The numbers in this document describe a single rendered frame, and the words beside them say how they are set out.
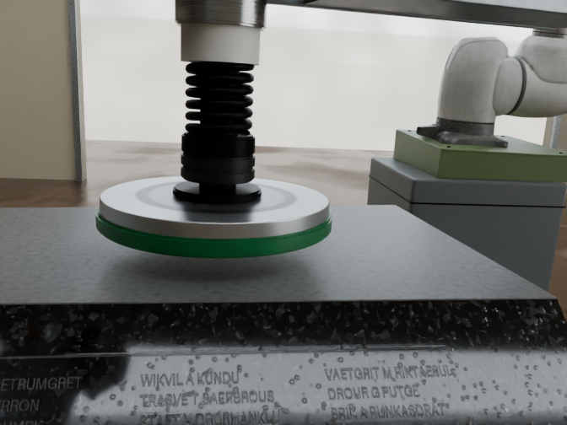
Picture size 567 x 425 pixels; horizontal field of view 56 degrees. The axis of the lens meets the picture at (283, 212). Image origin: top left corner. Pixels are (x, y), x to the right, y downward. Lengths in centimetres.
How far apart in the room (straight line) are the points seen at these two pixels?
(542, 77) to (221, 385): 131
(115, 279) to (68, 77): 510
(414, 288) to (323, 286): 8
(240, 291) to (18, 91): 530
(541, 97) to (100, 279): 130
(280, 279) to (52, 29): 520
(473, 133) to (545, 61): 25
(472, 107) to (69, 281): 119
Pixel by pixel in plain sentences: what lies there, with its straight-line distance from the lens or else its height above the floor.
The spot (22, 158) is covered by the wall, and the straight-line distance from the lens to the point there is 572.
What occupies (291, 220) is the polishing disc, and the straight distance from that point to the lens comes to 42.
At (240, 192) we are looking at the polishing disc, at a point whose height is 91.
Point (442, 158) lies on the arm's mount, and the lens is 134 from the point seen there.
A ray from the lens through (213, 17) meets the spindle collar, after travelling 46.
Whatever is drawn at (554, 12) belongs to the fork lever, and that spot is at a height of 109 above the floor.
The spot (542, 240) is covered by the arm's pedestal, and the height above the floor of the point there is 65.
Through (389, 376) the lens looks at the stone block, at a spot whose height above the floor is 80.
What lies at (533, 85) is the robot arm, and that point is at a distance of 154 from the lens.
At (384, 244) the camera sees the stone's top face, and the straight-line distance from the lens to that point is 58.
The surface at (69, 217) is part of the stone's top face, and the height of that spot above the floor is 84.
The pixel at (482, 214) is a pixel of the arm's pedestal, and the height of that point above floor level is 72.
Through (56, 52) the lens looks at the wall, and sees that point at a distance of 555.
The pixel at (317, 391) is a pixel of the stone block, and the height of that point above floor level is 79.
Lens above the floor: 100
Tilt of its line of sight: 13 degrees down
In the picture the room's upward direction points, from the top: 3 degrees clockwise
